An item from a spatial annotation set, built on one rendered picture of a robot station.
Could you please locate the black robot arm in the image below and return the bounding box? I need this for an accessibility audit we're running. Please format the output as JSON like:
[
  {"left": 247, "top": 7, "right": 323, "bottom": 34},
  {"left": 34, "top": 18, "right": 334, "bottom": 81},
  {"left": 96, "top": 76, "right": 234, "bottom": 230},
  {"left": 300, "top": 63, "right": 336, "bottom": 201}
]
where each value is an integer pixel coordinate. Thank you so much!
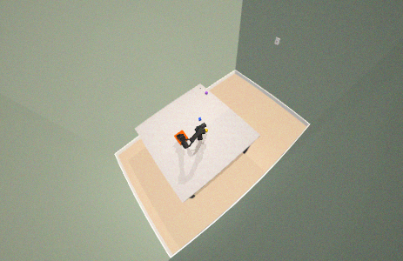
[{"left": 176, "top": 123, "right": 206, "bottom": 149}]

